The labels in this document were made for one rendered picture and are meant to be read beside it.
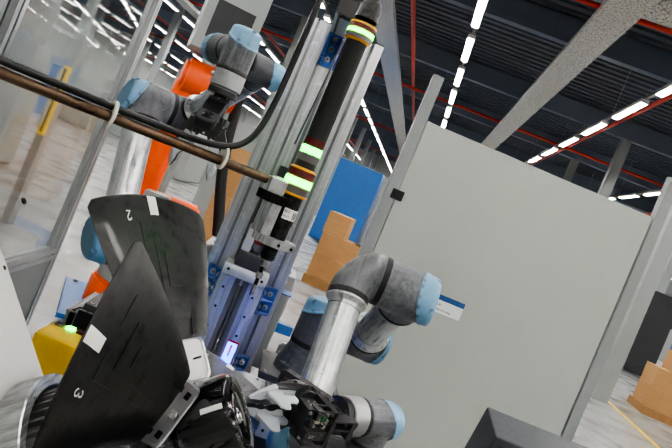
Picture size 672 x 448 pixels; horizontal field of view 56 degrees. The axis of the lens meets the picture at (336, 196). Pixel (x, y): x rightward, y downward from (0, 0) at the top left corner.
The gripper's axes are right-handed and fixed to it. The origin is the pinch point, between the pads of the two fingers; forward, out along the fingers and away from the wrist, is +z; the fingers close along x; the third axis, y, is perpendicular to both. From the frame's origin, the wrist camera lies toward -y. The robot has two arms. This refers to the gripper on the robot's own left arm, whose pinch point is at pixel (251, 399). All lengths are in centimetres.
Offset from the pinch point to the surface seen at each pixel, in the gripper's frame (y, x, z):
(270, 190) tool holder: 1.6, -35.4, 16.6
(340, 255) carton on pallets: -667, 129, -622
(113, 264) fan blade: -3.4, -16.8, 31.6
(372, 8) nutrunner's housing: -2, -66, 12
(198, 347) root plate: 3.9, -10.0, 17.4
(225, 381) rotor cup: 12.9, -10.2, 17.2
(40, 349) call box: -40.1, 18.0, 21.0
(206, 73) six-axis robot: -382, -42, -146
